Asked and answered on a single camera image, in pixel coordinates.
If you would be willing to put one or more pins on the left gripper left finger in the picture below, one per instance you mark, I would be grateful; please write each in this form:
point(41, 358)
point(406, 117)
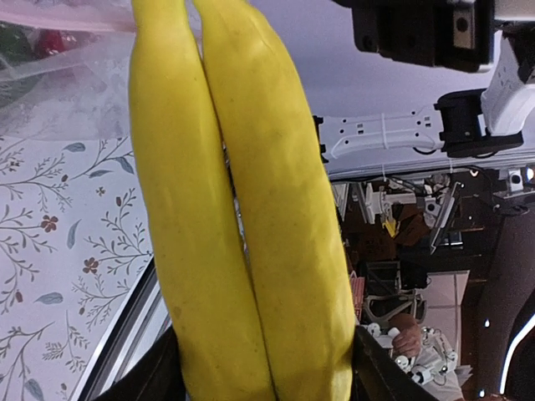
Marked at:
point(156, 377)

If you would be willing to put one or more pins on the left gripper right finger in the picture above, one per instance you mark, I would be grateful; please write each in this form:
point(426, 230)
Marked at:
point(381, 377)

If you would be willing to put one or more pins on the yellow toy banana bunch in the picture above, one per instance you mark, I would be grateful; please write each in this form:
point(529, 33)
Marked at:
point(241, 213)

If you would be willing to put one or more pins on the clear zip top bag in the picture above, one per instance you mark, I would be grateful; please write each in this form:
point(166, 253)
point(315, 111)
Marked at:
point(81, 94)

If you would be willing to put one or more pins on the red toy apple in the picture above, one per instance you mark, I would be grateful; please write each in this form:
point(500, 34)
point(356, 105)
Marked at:
point(52, 42)

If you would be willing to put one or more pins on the green toy watermelon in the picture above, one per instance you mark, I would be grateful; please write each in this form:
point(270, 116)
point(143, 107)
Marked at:
point(15, 46)

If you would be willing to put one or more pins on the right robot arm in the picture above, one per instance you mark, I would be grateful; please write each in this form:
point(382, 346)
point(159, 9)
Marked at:
point(466, 36)

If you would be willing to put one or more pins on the person in background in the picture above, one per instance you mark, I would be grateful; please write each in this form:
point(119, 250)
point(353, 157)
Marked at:
point(428, 349)

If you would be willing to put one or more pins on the floral table cloth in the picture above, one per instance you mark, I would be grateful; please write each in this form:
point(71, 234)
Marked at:
point(73, 241)

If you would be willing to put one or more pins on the front aluminium rail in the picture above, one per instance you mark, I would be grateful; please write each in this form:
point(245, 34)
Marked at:
point(140, 321)

